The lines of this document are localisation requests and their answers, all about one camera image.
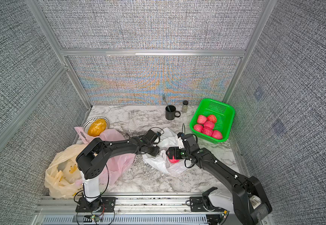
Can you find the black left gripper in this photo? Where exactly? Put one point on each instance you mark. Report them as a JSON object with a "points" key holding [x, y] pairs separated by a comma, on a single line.
{"points": [[156, 151]]}

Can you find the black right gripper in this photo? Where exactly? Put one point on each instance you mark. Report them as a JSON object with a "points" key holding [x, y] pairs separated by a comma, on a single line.
{"points": [[171, 153]]}

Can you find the white plastic bag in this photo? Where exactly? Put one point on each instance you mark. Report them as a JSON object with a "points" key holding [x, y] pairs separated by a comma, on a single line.
{"points": [[161, 161]]}

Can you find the pink red apple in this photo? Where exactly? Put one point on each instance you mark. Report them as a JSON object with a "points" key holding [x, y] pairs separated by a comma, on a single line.
{"points": [[198, 128]]}

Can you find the pink plastic bag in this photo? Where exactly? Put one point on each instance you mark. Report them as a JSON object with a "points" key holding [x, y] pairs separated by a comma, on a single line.
{"points": [[116, 165]]}

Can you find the beige plastic bag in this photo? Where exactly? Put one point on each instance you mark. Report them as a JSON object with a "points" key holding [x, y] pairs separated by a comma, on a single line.
{"points": [[62, 177]]}

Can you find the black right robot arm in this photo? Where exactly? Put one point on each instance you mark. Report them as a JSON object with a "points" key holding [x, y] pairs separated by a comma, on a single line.
{"points": [[250, 201]]}

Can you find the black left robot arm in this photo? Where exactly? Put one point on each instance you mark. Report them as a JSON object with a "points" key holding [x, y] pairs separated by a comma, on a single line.
{"points": [[93, 159]]}

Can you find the black mug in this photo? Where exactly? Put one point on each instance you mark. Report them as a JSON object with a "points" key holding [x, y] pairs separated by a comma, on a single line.
{"points": [[171, 113]]}

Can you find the green plastic basket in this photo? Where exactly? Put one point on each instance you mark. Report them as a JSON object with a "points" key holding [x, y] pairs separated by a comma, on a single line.
{"points": [[224, 114]]}

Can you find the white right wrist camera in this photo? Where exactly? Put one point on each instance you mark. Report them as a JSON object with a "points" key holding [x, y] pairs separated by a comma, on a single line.
{"points": [[179, 140]]}

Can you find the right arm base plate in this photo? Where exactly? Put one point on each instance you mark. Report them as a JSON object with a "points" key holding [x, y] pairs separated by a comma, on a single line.
{"points": [[202, 204]]}

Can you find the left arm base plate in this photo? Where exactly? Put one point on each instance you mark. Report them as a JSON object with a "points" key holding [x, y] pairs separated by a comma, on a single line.
{"points": [[101, 204]]}

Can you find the aluminium front rail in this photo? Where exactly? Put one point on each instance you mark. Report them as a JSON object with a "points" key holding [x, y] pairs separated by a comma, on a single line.
{"points": [[138, 203]]}

